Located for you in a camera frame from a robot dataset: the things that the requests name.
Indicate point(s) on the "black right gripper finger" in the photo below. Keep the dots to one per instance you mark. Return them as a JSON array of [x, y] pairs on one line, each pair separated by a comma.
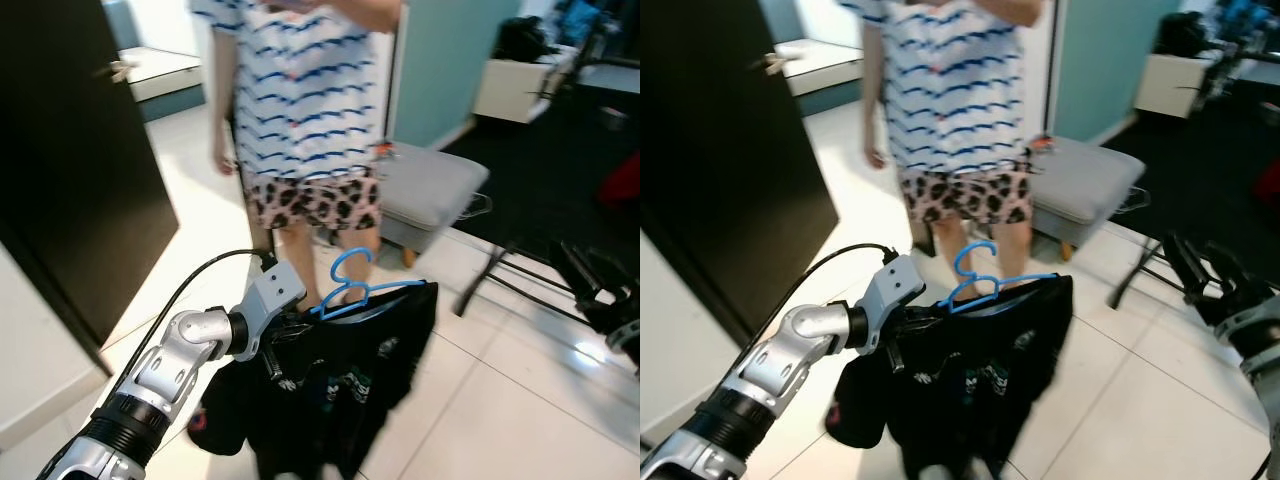
[[1185, 268], [615, 275], [1228, 272], [578, 268]]

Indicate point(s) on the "black printed T-shirt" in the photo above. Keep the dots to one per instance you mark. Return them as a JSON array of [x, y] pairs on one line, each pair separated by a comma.
[[970, 400], [330, 400]]

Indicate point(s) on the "blue plastic clothes hanger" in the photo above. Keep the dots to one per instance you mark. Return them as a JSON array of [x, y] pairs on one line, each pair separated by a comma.
[[990, 287], [365, 292]]

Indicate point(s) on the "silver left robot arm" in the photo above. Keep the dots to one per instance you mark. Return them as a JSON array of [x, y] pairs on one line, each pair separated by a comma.
[[170, 360], [790, 345]]

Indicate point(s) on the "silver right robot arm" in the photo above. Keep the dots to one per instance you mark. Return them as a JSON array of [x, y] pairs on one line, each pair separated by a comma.
[[1265, 400]]

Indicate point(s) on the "black clothes rack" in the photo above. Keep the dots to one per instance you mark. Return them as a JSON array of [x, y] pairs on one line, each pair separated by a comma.
[[480, 283], [1130, 275]]

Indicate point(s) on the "red object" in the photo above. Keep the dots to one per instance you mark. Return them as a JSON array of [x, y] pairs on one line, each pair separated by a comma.
[[622, 182]]

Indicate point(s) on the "black floor rug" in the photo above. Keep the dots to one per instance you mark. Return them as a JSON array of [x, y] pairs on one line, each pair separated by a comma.
[[540, 170], [1200, 170]]

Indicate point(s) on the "grey ottoman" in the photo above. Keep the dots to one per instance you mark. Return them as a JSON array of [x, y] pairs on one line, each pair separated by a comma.
[[430, 185], [1090, 180]]

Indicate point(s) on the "black door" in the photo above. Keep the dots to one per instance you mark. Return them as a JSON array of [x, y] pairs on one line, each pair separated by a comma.
[[720, 150], [70, 150]]

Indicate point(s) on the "white cabinet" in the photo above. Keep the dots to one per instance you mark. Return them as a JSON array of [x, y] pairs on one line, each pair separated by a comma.
[[505, 95], [1165, 88]]

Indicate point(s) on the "small orange white object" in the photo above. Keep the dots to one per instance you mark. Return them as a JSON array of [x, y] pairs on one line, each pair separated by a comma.
[[385, 152], [1043, 145]]

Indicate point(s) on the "black bag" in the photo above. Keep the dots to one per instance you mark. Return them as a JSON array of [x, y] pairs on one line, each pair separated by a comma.
[[522, 38], [1185, 32]]

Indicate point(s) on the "person in striped shirt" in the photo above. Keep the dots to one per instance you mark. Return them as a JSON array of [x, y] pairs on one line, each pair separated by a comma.
[[950, 100], [300, 100]]

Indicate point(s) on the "white mattress bed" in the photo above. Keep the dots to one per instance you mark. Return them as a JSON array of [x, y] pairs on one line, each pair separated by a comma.
[[160, 65], [820, 58]]

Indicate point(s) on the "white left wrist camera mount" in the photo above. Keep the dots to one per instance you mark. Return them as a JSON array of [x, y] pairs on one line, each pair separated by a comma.
[[895, 290], [272, 300]]

